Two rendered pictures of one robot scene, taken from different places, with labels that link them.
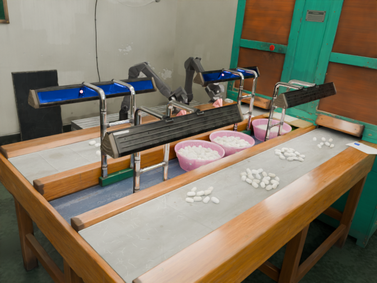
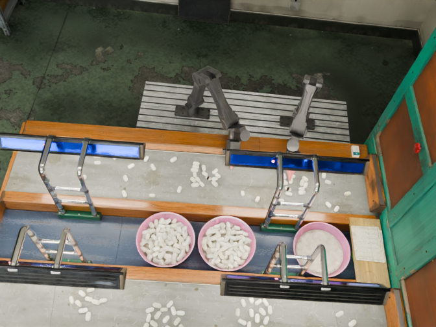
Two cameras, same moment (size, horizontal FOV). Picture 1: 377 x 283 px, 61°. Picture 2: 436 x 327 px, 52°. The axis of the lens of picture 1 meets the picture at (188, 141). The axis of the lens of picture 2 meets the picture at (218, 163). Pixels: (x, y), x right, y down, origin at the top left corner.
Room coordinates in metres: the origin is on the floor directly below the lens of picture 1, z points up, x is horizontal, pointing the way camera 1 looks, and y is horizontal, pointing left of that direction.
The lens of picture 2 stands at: (1.14, -0.72, 2.71)
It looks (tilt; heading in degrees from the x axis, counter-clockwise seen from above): 58 degrees down; 43
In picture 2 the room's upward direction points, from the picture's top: 7 degrees clockwise
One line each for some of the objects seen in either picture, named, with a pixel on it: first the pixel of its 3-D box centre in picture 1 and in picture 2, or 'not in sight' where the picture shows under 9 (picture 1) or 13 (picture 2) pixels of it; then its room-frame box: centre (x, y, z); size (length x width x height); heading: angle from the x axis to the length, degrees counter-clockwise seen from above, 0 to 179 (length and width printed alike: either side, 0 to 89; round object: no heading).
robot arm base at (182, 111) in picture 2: (123, 116); (193, 108); (2.17, 0.48, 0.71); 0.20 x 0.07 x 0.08; 135
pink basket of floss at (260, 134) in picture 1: (270, 131); (319, 252); (2.09, -0.56, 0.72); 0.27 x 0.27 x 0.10
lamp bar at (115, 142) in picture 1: (183, 124); (38, 271); (1.07, 0.02, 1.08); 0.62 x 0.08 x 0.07; 137
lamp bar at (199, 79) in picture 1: (229, 74); (296, 159); (2.16, -0.24, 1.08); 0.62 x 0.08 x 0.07; 137
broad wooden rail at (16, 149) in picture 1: (151, 131); (198, 150); (2.03, 0.26, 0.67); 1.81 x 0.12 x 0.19; 137
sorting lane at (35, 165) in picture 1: (172, 132); (195, 179); (1.88, 0.11, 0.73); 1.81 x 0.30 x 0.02; 137
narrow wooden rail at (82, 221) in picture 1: (235, 164); (187, 279); (1.54, -0.26, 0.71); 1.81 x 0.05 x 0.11; 137
